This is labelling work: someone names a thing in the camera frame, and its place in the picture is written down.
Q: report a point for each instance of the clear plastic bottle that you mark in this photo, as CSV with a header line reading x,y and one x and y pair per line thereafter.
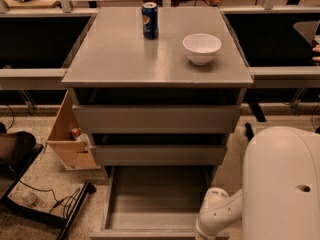
x,y
30,199

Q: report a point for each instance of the white ceramic bowl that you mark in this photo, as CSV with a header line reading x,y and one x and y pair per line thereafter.
x,y
201,48

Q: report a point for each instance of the black stand left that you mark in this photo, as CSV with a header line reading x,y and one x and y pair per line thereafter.
x,y
52,212

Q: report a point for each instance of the grey top drawer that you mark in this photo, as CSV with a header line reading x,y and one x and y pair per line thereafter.
x,y
157,110

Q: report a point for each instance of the grey drawer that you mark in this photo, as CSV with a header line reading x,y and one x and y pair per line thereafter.
x,y
153,202
158,149
157,110

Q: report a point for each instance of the grey middle drawer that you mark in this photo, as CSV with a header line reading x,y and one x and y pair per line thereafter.
x,y
158,149

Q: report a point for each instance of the black table leg frame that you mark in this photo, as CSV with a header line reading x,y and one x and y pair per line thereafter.
x,y
249,131

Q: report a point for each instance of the grey bottom drawer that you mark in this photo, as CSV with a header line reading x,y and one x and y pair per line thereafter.
x,y
153,202

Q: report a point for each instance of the wooden side box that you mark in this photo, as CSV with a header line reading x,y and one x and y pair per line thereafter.
x,y
73,154

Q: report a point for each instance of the grey drawer cabinet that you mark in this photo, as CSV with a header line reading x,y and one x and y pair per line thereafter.
x,y
115,53

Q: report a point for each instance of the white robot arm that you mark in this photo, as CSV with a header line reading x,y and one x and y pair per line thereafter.
x,y
280,194

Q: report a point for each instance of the blue Pepsi can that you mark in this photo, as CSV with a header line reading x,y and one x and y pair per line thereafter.
x,y
149,12

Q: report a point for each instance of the snack packet in box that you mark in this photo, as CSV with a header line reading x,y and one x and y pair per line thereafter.
x,y
80,136

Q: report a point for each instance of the brown leather bag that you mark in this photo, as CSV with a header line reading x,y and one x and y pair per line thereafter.
x,y
15,149

